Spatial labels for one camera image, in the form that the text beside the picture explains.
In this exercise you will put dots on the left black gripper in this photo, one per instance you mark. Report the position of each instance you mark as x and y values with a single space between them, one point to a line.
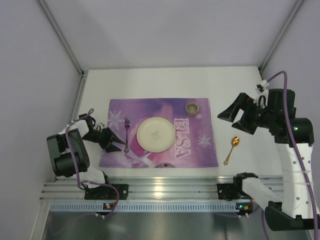
105 138

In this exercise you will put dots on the purple Elsa placemat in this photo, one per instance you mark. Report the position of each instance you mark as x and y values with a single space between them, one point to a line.
193 146

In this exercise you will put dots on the perforated cable duct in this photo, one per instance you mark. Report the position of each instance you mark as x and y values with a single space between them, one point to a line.
158 207

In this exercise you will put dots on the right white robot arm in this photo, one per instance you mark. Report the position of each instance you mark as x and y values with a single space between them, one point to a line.
274 110

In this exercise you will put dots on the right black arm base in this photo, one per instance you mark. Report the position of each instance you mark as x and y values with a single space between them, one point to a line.
229 192

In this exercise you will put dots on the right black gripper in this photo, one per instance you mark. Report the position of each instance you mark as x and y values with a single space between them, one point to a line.
249 113

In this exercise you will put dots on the cream round plate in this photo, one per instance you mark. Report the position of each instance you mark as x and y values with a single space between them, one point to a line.
156 134

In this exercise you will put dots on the gold spoon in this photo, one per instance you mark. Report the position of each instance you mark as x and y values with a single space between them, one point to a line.
234 143

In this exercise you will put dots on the speckled ceramic cup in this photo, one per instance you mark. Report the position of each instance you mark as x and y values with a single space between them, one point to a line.
192 108

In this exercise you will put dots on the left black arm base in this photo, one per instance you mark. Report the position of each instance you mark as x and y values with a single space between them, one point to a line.
107 193

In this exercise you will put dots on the aluminium mounting rail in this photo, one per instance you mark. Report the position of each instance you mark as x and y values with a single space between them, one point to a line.
144 188

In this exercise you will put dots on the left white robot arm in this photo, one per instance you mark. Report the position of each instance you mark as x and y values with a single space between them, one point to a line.
69 156

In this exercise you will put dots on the iridescent fork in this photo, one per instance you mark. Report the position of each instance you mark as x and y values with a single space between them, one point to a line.
127 127

